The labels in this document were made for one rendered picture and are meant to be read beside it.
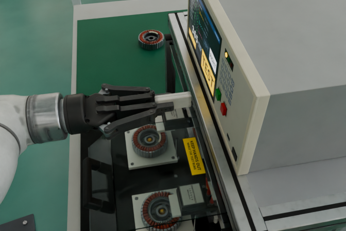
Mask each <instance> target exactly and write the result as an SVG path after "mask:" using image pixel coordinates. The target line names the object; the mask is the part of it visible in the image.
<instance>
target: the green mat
mask: <svg viewBox="0 0 346 231"><path fill-rule="evenodd" d="M186 11H188V9H185V10H175V11H165V12H155V13H144V14H134V15H123V16H113V17H103V18H97V19H87V20H77V74H76V94H80V93H83V94H84V95H86V96H89V95H92V94H94V93H99V91H100V90H101V89H102V88H101V85H102V84H103V83H106V84H109V85H113V86H140V87H149V88H150V90H154V92H155V94H161V93H166V91H165V44H163V46H162V47H160V48H158V49H154V50H148V49H144V48H142V47H140V45H139V34H140V33H141V32H143V31H145V30H158V31H160V32H161V33H162V34H163V35H164V34H169V33H170V30H169V27H168V13H174V12H186Z"/></svg>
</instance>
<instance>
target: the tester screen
mask: <svg viewBox="0 0 346 231"><path fill-rule="evenodd" d="M192 25H193V26H194V29H195V31H196V33H197V36H198V45H197V43H196V40H195V38H194V35H193V33H192ZM189 29H190V30H191V33H192V35H193V38H194V40H195V43H196V46H197V48H198V51H199V53H200V60H199V57H198V55H197V52H196V49H195V47H194V44H193V42H192V39H191V36H190V34H189V32H188V35H189V37H190V39H191V42H192V45H193V47H194V50H195V53H196V55H197V58H198V61H199V63H200V66H201V59H202V49H203V51H204V54H205V56H206V58H207V61H208V63H209V66H210V68H211V71H212V73H213V75H214V78H215V79H216V73H215V72H214V70H213V68H212V65H211V63H210V60H209V58H208V56H207V53H206V51H205V48H204V46H203V34H204V35H205V37H206V39H207V42H208V44H209V46H210V48H211V51H212V53H213V55H214V58H215V60H216V62H218V53H219V44H220V39H219V37H218V34H217V32H216V30H215V28H214V26H213V24H212V22H211V20H210V18H209V16H208V14H207V12H206V9H205V7H204V5H203V3H202V1H201V0H190V6H189ZM201 69H202V67H201ZM216 70H217V65H216ZM202 71H203V69H202ZM203 74H204V72H203ZM204 77H205V75H204ZM205 79H206V77H205ZM206 82H207V80H206ZM207 84H208V83H207ZM208 87H209V85H208ZM209 89H210V87H209ZM210 92H211V90H210ZM211 95H212V93H211ZM212 97H213V95H212Z"/></svg>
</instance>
